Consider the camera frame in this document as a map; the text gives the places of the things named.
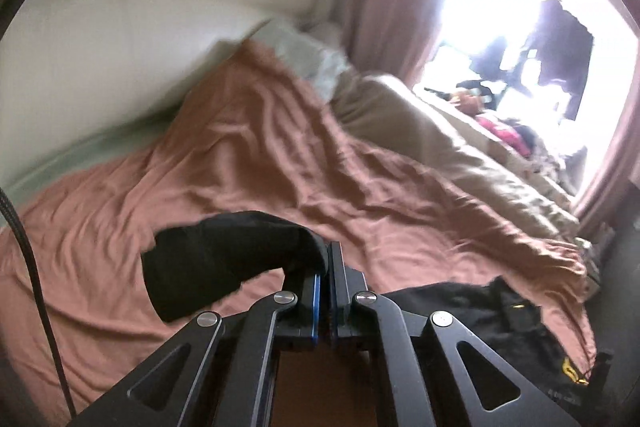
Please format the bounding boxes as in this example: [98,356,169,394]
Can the black trousers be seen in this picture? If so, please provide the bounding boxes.
[142,211,613,426]

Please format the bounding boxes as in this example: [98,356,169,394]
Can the beige duvet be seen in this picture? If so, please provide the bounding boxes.
[330,70,578,242]

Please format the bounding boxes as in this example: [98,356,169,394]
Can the terracotta bed sheet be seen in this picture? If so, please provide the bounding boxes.
[1,41,596,426]

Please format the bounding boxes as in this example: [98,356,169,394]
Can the pink plush toy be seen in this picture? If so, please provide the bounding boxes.
[475,113,532,158]

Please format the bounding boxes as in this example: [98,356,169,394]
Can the pale grey pillow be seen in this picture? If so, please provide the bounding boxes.
[250,20,349,102]

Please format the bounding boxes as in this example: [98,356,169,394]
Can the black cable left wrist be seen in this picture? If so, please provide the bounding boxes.
[0,186,77,421]

